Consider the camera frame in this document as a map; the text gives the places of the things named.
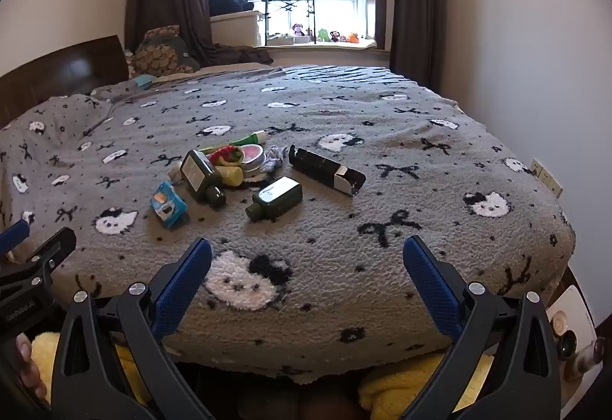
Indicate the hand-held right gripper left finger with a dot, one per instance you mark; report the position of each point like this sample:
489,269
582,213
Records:
184,286

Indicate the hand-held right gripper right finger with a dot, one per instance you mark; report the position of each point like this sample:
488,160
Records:
430,286

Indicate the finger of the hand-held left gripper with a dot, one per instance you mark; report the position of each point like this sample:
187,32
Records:
52,248
14,234

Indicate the round tin pink label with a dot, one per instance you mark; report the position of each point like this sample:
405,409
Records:
252,155

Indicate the person's left hand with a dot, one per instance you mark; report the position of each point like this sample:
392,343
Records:
31,367

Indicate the small blue carton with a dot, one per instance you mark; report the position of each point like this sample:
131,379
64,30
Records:
167,205

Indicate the yellow fuzzy cloth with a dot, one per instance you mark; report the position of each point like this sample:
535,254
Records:
406,386

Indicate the grey printed blanket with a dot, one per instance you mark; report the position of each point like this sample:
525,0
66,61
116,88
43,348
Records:
334,233

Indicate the dark green labelled bottle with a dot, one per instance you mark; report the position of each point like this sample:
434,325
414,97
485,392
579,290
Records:
198,176

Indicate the white crumpled tissue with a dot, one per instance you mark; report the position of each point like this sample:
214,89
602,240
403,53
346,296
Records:
175,174

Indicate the yellow tube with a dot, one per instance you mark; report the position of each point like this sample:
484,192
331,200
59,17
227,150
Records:
230,174

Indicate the red green plastic item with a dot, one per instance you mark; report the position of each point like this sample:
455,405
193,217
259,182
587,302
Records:
224,154

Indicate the crumpled grey white wrapper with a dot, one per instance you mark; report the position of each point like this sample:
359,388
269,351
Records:
273,159

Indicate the green flat box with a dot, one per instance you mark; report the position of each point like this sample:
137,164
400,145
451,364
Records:
248,139

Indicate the black open carton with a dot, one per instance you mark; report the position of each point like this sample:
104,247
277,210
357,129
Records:
315,164

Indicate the dark wooden headboard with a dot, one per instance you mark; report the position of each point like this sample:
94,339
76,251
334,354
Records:
57,66

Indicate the teal cloth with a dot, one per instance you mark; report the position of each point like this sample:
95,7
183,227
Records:
143,81

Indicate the brown patterned pillow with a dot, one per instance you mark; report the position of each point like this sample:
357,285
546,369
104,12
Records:
155,52

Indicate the dark grey cushion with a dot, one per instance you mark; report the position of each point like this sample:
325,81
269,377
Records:
188,53

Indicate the white windowsill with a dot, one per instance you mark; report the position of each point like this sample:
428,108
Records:
334,45

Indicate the orange toy figure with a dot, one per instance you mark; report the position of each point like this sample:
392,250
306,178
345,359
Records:
353,37

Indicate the white storage box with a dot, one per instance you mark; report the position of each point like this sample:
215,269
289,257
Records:
236,28

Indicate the brown toy figure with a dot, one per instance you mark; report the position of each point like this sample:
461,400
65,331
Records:
337,36

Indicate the green toy figure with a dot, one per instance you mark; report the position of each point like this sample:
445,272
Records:
323,35

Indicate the purple plush toy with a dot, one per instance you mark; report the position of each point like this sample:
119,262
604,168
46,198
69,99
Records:
299,29

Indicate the beige wall socket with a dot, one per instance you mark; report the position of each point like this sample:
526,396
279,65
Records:
545,176

